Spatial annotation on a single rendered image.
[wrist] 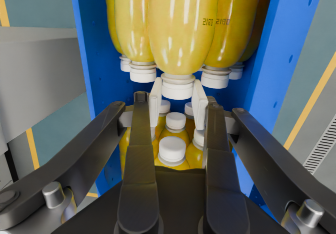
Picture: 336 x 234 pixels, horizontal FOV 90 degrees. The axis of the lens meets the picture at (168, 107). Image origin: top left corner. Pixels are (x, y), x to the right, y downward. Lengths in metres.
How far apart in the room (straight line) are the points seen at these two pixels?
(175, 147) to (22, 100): 0.59
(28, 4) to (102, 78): 1.44
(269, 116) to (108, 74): 0.26
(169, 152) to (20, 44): 0.59
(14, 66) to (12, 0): 1.15
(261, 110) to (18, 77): 0.67
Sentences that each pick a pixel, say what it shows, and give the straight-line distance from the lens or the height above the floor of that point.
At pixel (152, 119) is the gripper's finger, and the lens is 0.15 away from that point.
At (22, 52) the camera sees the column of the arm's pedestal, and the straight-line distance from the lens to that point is 0.71.
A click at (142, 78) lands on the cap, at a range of 0.24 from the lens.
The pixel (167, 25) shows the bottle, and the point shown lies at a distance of 0.17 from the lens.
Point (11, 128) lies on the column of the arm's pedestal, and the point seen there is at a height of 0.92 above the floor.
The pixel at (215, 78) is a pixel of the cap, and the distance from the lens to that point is 0.24.
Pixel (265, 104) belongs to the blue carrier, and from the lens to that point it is 0.17.
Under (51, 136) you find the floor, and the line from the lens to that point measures 2.06.
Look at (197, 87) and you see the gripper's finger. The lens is 0.18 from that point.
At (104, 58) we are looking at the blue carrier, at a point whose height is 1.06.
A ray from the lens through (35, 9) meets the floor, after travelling 1.70.
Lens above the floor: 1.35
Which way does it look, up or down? 65 degrees down
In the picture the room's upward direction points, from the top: 174 degrees counter-clockwise
